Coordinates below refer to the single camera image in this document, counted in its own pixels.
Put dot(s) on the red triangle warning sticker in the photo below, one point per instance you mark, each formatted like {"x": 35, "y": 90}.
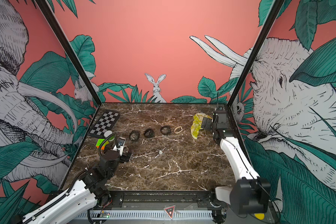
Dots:
{"x": 170, "y": 211}

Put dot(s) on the black left frame post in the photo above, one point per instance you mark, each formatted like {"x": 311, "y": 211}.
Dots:
{"x": 61, "y": 36}

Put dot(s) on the colourful rubik's cube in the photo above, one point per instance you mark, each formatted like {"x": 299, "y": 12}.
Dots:
{"x": 99, "y": 142}

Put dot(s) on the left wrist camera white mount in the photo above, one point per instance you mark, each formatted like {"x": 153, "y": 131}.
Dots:
{"x": 120, "y": 145}

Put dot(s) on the green white cylinder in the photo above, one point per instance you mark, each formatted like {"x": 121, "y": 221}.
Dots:
{"x": 107, "y": 133}

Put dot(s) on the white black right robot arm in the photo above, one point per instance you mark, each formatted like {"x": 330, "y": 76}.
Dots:
{"x": 246, "y": 178}

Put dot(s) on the white slotted cable duct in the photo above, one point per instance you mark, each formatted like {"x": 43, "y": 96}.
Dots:
{"x": 154, "y": 215}

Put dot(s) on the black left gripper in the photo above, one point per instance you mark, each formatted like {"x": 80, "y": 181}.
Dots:
{"x": 126, "y": 157}

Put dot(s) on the black white checkerboard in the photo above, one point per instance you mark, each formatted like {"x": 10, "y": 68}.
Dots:
{"x": 105, "y": 123}

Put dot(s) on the black front mounting rail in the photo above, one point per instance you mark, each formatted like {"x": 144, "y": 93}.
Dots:
{"x": 203, "y": 199}

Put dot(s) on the black right frame post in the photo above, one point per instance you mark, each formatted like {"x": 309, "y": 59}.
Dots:
{"x": 273, "y": 12}

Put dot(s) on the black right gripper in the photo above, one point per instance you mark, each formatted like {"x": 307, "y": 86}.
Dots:
{"x": 210, "y": 121}

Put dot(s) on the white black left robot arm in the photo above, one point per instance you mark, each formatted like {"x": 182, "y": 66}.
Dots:
{"x": 85, "y": 192}

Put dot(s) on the yellow green patterned towel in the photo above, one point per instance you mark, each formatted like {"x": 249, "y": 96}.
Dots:
{"x": 197, "y": 122}

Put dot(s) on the yellow round button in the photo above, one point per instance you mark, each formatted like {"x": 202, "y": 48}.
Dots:
{"x": 259, "y": 216}

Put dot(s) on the black frame post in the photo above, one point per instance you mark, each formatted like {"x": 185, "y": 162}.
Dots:
{"x": 273, "y": 12}
{"x": 61, "y": 36}

